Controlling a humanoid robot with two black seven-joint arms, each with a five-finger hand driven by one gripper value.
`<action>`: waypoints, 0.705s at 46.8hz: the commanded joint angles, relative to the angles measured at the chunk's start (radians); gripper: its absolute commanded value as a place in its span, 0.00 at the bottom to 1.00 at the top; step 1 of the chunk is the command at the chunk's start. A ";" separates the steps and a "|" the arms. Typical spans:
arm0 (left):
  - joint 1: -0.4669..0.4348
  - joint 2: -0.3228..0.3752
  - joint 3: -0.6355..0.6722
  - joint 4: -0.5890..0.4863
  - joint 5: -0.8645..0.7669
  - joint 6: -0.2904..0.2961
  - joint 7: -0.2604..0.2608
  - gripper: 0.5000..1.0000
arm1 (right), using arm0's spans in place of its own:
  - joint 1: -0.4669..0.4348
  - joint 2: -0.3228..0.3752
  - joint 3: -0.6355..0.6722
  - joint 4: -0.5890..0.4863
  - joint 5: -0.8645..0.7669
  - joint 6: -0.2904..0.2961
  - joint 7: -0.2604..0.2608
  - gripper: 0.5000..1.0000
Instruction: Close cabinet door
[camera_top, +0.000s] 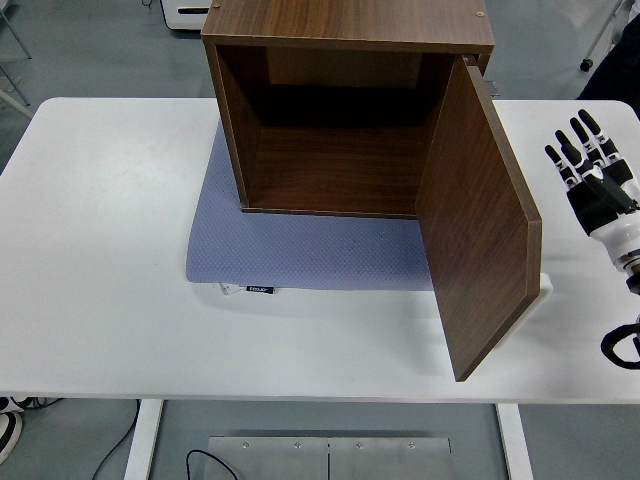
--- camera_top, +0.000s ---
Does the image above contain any grey metal plate with screws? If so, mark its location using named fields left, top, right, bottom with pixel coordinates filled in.
left=202, top=435, right=330, bottom=480
left=328, top=437, right=452, bottom=480

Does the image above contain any white door handle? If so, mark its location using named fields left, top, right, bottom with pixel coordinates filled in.
left=499, top=273, right=555, bottom=351

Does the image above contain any white black rounded object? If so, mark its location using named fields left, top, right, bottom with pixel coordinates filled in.
left=0, top=396, right=26, bottom=461

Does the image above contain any white appliance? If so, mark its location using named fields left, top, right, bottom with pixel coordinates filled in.
left=159, top=0, right=210, bottom=35

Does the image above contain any brown wooden cabinet body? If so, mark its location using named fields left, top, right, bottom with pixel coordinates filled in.
left=200, top=0, right=495, bottom=221

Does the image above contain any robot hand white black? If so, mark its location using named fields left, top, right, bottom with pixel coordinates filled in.
left=543, top=108, right=640, bottom=266

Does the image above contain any brown wooden cabinet door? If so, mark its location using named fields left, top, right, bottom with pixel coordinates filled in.
left=414, top=53, right=544, bottom=384

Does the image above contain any grey metal chair frame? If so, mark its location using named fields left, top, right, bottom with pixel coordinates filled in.
left=0, top=0, right=35, bottom=119

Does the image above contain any wheeled metal stand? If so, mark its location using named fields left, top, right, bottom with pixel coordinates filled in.
left=579, top=0, right=631, bottom=71

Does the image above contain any black floor cable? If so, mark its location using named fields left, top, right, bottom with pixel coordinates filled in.
left=185, top=448, right=242, bottom=480
left=89, top=399, right=142, bottom=480

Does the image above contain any blue-grey textured mat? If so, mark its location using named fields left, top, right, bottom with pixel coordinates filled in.
left=185, top=127, right=436, bottom=293

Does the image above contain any white table leg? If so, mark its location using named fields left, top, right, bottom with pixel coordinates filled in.
left=123, top=399, right=165, bottom=480
left=495, top=402, right=535, bottom=480

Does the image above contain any person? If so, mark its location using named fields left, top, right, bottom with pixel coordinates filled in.
left=577, top=14, right=640, bottom=101
left=612, top=0, right=640, bottom=50

